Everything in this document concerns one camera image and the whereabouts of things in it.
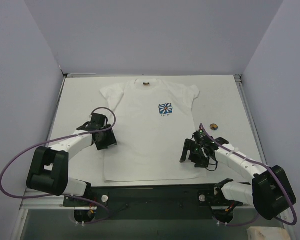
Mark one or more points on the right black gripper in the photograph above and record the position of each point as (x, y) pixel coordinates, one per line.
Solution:
(191, 152)

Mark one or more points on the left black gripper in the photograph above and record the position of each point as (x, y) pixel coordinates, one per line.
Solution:
(108, 140)

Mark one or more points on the white t-shirt with flower print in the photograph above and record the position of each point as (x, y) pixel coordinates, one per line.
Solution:
(153, 119)

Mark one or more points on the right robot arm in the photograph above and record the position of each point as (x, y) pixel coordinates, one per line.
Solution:
(265, 188)

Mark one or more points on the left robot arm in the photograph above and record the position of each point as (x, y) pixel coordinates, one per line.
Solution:
(49, 170)

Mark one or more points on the round orange blue brooch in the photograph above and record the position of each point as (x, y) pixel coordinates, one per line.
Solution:
(214, 127)

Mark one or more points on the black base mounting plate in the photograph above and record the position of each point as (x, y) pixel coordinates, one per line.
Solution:
(156, 202)

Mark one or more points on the beige foam block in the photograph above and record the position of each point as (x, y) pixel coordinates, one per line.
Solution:
(267, 233)

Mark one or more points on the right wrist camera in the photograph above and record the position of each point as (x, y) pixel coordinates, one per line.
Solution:
(200, 136)

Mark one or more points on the aluminium front rail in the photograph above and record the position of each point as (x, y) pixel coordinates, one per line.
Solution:
(43, 203)

